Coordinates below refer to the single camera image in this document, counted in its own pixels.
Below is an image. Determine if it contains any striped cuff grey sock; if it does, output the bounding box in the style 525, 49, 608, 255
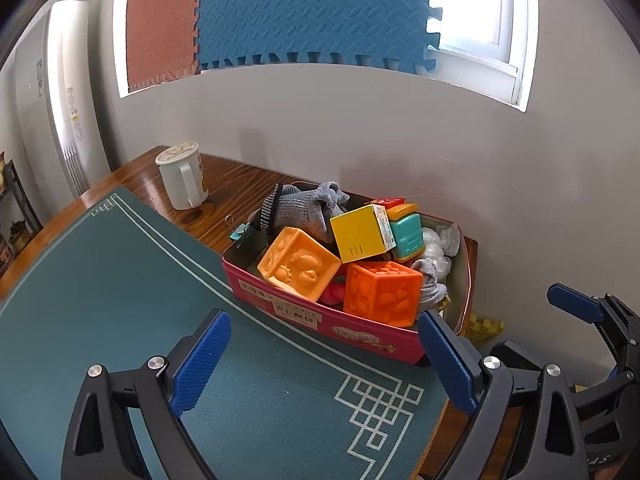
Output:
250, 184, 301, 236

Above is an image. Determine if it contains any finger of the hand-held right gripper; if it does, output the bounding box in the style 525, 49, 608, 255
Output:
546, 282, 640, 348
570, 357, 640, 403

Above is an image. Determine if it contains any yellow foam piece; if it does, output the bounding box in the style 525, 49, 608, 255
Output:
462, 312, 505, 347

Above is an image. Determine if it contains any red-brown foam mat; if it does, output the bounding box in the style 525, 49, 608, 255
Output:
125, 0, 205, 93

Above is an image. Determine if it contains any teal binder clip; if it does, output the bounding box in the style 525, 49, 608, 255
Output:
225, 215, 253, 248

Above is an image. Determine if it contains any pink toy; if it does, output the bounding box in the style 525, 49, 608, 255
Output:
319, 280, 347, 306

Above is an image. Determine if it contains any clear plastic bag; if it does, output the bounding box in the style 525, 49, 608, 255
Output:
420, 222, 461, 273

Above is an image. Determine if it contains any teal toy block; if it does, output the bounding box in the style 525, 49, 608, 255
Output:
387, 203, 427, 262

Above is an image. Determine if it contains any red tin box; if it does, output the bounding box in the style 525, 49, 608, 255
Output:
221, 187, 473, 365

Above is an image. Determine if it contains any black metal rack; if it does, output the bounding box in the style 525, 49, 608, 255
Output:
0, 152, 43, 271

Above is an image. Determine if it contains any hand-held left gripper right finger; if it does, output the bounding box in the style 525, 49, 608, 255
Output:
417, 310, 588, 480

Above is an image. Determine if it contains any light orange toy block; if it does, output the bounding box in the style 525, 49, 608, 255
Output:
257, 226, 343, 303

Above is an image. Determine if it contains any white window frame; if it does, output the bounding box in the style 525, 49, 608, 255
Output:
112, 0, 538, 113

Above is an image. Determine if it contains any green table mat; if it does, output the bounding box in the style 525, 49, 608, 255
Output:
0, 185, 451, 480

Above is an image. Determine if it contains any yellow cardboard box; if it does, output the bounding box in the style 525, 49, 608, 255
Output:
329, 204, 397, 264

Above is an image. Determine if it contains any blue foam mat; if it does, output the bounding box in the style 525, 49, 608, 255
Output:
194, 0, 447, 77

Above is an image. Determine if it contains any white mug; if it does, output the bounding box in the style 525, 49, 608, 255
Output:
155, 141, 210, 211

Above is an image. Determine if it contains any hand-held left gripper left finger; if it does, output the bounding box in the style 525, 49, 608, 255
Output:
60, 308, 232, 480

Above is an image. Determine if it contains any white standing air conditioner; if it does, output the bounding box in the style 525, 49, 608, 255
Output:
14, 0, 113, 213

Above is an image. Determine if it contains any blue-grey knitted sock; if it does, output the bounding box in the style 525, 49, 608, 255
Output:
280, 181, 351, 246

